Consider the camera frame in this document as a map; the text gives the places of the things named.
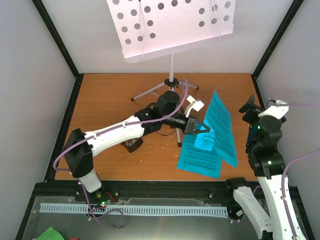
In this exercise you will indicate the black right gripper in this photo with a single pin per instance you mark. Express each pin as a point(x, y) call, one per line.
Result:
point(249, 104)

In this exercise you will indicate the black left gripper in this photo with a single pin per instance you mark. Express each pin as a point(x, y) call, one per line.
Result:
point(191, 125)

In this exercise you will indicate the blue sheet music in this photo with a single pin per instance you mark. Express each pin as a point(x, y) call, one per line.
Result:
point(220, 138)
point(203, 162)

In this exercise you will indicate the black metronome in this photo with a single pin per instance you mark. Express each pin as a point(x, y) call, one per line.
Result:
point(132, 145)

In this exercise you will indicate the silver tripod music stand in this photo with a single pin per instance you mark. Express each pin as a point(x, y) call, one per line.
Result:
point(149, 29)

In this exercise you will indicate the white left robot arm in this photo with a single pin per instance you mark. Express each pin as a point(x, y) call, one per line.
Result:
point(81, 147)

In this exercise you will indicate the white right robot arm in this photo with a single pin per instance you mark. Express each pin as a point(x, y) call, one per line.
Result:
point(279, 222)

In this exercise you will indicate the green paper piece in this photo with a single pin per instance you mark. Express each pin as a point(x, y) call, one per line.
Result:
point(50, 234)

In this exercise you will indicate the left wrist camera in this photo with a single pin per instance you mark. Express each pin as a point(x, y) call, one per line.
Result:
point(194, 104)

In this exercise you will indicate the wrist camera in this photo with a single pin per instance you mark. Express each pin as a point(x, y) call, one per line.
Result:
point(194, 104)
point(276, 109)

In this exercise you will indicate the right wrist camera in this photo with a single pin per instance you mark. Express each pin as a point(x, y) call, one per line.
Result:
point(276, 109)

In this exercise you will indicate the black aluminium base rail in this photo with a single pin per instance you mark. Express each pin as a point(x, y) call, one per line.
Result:
point(212, 192)

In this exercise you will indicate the right black frame post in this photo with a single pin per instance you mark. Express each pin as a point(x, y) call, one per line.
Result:
point(279, 33)

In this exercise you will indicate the black frame post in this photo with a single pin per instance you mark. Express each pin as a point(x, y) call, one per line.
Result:
point(279, 33)
point(47, 20)

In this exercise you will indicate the light blue cable duct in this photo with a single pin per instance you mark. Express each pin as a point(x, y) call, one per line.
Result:
point(136, 210)

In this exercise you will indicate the left black frame post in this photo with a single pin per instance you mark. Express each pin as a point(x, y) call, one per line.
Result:
point(47, 20)

